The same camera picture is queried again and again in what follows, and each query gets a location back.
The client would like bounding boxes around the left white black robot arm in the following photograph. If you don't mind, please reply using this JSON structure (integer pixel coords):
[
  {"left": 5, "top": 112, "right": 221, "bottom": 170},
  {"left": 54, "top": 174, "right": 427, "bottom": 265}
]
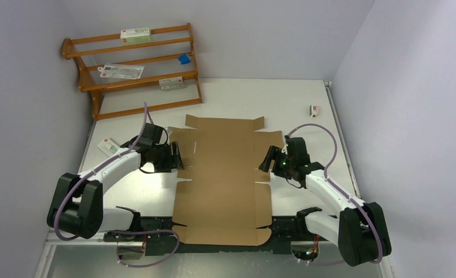
[{"left": 46, "top": 123, "right": 184, "bottom": 241}]

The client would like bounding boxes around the white green box on table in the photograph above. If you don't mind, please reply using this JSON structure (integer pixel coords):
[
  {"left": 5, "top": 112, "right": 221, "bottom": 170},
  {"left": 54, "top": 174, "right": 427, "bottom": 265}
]
[{"left": 97, "top": 138, "right": 120, "bottom": 157}]

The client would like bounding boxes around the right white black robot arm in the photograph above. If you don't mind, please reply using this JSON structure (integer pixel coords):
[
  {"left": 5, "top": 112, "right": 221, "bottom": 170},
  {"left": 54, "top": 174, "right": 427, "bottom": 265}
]
[{"left": 259, "top": 136, "right": 392, "bottom": 266}]

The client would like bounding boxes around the brown cardboard box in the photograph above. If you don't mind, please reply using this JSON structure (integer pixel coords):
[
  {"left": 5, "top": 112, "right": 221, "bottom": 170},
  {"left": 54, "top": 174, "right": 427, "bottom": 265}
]
[{"left": 171, "top": 115, "right": 283, "bottom": 229}]

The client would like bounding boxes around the small blue object on shelf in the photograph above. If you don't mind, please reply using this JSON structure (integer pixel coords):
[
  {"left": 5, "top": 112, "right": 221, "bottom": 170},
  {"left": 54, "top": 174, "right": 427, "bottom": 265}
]
[{"left": 178, "top": 54, "right": 191, "bottom": 65}]

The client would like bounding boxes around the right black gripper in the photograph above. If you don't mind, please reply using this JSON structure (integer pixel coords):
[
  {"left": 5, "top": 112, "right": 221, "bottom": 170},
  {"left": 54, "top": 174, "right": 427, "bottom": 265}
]
[{"left": 258, "top": 145, "right": 295, "bottom": 180}]

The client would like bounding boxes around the purple cable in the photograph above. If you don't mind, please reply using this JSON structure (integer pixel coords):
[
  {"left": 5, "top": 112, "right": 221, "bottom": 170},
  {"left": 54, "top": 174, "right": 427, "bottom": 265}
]
[
  {"left": 285, "top": 123, "right": 384, "bottom": 266},
  {"left": 53, "top": 101, "right": 180, "bottom": 268}
]

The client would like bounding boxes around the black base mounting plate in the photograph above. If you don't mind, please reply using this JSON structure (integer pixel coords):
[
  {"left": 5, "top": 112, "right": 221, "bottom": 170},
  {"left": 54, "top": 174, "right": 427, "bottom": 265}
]
[{"left": 103, "top": 215, "right": 332, "bottom": 257}]

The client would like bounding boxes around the white box lower shelf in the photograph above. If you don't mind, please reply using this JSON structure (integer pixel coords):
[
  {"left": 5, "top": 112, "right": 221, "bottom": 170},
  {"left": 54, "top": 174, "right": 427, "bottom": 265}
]
[{"left": 159, "top": 76, "right": 185, "bottom": 92}]

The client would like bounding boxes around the orange wooden shelf rack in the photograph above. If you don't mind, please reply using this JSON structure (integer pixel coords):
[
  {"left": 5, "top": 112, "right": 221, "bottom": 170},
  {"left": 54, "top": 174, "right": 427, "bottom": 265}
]
[{"left": 61, "top": 23, "right": 203, "bottom": 120}]

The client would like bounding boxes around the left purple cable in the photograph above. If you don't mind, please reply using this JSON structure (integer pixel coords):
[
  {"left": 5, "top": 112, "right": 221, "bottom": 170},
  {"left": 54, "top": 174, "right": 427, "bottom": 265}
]
[{"left": 53, "top": 101, "right": 180, "bottom": 268}]

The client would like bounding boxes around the clear plastic package on shelf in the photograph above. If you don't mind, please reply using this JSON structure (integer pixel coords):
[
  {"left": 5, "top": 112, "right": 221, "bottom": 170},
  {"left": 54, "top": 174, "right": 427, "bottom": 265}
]
[{"left": 97, "top": 64, "right": 144, "bottom": 80}]

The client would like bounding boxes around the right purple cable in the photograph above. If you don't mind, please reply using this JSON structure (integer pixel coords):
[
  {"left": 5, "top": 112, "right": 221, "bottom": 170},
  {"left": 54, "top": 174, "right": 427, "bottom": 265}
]
[{"left": 285, "top": 123, "right": 384, "bottom": 266}]

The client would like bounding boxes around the aluminium frame rail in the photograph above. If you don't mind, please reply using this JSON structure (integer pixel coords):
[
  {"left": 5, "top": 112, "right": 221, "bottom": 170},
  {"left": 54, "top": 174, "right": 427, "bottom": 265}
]
[{"left": 34, "top": 217, "right": 395, "bottom": 278}]

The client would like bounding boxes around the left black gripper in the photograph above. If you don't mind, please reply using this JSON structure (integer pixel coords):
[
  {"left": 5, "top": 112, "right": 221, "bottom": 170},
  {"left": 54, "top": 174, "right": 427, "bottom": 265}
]
[{"left": 151, "top": 141, "right": 184, "bottom": 173}]

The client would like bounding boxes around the white green box top shelf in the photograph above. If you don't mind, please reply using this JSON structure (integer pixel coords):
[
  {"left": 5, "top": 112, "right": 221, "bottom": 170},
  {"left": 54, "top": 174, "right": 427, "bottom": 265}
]
[{"left": 120, "top": 28, "right": 152, "bottom": 45}]

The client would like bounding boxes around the small pink white object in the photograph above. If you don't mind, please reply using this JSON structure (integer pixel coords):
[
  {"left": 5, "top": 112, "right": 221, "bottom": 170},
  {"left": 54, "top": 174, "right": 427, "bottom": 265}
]
[{"left": 310, "top": 106, "right": 320, "bottom": 117}]

